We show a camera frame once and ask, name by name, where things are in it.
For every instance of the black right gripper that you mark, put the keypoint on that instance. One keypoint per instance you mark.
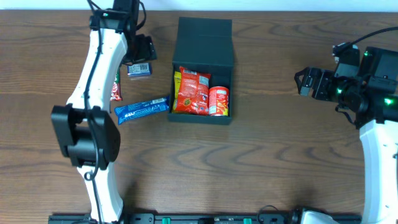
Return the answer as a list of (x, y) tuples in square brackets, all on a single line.
[(321, 84)]

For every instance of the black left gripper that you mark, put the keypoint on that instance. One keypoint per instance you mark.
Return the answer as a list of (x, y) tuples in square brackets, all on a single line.
[(142, 49)]

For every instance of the small blue grey box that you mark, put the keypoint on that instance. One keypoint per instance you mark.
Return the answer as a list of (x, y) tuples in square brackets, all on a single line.
[(139, 69)]

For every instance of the yellow snack bag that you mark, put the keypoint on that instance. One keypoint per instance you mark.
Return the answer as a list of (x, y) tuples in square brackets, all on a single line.
[(177, 82)]

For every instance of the red snack bag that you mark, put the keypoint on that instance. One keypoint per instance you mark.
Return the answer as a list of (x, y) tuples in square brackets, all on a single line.
[(193, 93)]

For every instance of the red chips can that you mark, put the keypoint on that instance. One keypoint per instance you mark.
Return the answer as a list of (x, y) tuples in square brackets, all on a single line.
[(218, 101)]

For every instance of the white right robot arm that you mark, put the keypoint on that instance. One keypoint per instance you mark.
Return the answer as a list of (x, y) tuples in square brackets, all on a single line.
[(367, 86)]

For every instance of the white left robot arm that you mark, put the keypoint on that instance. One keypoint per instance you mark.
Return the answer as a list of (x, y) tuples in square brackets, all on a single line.
[(85, 132)]

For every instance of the blue cookie pack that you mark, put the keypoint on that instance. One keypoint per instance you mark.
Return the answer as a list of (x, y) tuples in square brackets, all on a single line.
[(141, 109)]

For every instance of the red wafer bar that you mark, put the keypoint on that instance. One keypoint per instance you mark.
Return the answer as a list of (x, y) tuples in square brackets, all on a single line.
[(116, 90)]

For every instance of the dark green open box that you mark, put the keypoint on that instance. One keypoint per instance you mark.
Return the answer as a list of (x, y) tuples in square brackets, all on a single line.
[(206, 45)]

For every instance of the black mounting rail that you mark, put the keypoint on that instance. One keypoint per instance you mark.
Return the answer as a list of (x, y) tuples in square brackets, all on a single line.
[(149, 218)]

